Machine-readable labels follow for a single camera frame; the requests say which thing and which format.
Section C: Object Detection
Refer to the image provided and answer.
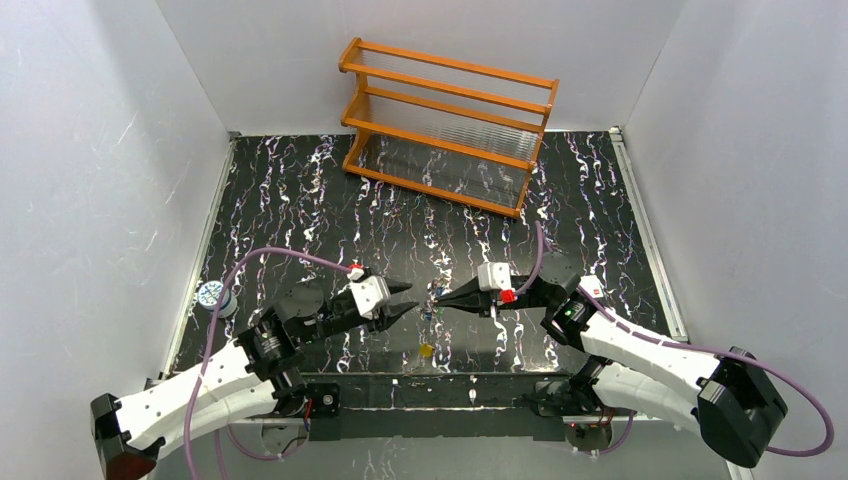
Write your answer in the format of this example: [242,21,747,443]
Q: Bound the yellow key tag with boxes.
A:
[419,344,434,358]

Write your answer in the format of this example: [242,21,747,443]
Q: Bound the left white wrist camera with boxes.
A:
[347,264,391,320]

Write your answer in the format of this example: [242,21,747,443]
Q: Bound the blue white round tin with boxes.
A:
[195,280,238,318]

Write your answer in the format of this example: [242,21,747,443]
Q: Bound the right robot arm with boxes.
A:
[435,253,788,468]

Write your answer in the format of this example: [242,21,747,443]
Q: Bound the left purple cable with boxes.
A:
[183,246,366,480]

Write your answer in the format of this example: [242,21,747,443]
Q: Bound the orange wooden rack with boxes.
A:
[338,37,559,218]

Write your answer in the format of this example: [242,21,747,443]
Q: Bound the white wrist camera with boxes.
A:
[477,262,517,304]
[347,264,391,320]

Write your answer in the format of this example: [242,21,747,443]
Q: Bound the white card box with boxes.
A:
[579,275,605,299]

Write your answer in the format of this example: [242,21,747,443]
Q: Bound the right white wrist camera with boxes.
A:
[477,262,517,304]

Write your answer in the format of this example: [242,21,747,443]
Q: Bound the silver metal keyring plate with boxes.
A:
[421,280,445,323]

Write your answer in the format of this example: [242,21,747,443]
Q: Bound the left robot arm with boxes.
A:
[90,275,417,479]

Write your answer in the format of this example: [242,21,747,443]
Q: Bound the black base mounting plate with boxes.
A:
[241,372,639,444]

